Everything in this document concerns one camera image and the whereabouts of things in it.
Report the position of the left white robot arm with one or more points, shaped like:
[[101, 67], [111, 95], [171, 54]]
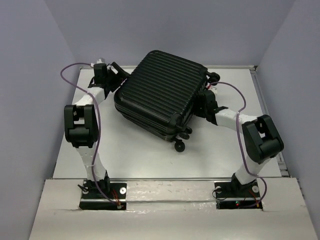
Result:
[[83, 125]]

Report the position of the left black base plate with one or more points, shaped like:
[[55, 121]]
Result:
[[91, 198]]

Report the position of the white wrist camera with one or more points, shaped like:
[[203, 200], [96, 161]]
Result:
[[212, 88], [101, 61]]

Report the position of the metal table edge rail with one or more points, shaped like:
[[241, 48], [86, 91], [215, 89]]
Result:
[[263, 105]]

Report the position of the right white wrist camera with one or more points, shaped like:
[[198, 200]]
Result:
[[212, 88]]

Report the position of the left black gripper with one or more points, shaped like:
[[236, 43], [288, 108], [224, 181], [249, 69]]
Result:
[[120, 77]]

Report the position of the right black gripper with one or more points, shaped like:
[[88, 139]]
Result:
[[197, 112]]

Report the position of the black hard-shell suitcase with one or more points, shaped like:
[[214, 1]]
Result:
[[163, 93]]

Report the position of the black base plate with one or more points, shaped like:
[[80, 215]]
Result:
[[228, 199], [91, 198]]

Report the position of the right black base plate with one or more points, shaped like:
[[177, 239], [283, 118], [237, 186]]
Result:
[[228, 199]]

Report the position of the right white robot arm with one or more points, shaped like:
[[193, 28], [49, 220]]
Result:
[[258, 138]]

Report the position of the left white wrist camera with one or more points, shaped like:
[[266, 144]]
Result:
[[101, 61]]

